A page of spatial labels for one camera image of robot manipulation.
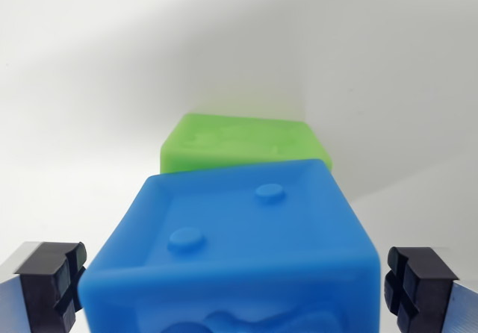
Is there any green cube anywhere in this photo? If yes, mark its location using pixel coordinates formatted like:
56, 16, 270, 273
159, 112, 333, 175

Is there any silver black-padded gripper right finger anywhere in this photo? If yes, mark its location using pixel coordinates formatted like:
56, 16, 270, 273
382, 246, 478, 333

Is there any blue cube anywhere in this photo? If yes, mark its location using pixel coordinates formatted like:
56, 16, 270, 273
77, 158, 381, 333

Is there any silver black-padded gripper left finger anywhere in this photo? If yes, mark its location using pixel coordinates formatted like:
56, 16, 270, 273
0, 240, 88, 333

